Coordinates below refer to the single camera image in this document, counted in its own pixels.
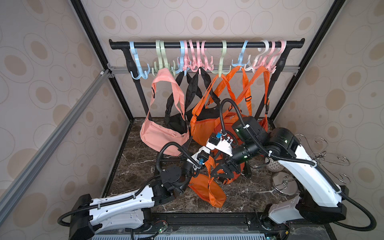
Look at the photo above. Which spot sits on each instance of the dark orange crossbody bag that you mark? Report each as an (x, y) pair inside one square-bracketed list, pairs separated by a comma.
[(264, 100)]

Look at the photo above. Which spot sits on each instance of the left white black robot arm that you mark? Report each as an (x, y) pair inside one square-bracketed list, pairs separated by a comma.
[(90, 216)]

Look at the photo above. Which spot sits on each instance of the pink plastic hook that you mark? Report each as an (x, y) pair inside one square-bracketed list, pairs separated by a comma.
[(199, 58)]

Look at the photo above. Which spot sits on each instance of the chrome wire hook stand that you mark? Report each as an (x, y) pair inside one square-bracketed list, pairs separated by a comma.
[(326, 160)]

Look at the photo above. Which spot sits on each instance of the light blue right hook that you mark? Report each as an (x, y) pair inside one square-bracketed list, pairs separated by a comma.
[(240, 63)]

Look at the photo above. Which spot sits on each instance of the aluminium side rail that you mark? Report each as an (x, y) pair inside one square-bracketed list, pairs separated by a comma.
[(23, 181)]

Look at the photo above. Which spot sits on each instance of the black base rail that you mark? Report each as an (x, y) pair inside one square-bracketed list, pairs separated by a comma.
[(204, 226)]

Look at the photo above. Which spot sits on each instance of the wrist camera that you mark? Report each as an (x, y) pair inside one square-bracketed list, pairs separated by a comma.
[(217, 142), (200, 158)]

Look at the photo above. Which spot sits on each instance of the green plastic hook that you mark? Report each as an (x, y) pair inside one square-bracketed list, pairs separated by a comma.
[(162, 62)]

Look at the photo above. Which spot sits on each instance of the white plastic hook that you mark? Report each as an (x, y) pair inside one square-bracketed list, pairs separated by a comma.
[(258, 59)]

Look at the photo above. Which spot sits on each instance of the light blue hook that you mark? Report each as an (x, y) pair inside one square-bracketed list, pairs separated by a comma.
[(141, 73), (240, 63)]

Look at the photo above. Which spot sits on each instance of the light blue leftmost hook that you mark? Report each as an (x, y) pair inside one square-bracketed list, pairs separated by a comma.
[(141, 73)]

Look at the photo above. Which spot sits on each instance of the patterned round pouch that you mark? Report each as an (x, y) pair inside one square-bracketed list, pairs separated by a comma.
[(273, 166)]

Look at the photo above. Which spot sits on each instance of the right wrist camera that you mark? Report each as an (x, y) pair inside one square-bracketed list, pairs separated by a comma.
[(217, 142)]

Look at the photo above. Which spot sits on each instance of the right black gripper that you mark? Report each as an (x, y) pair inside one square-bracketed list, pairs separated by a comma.
[(226, 163)]

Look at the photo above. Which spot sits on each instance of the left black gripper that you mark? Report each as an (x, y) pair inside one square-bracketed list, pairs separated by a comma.
[(194, 165)]

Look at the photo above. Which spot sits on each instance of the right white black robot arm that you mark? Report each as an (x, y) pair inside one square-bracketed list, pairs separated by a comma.
[(321, 200)]

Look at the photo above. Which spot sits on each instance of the black clothes rack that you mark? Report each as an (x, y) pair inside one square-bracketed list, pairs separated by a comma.
[(280, 64)]

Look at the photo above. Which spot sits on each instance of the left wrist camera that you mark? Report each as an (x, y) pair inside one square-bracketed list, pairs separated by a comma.
[(200, 158)]

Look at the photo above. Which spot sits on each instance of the green middle hook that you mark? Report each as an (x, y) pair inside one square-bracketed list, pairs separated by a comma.
[(220, 69)]

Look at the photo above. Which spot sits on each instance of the pink crossbody bag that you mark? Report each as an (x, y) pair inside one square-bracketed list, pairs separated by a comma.
[(154, 135)]

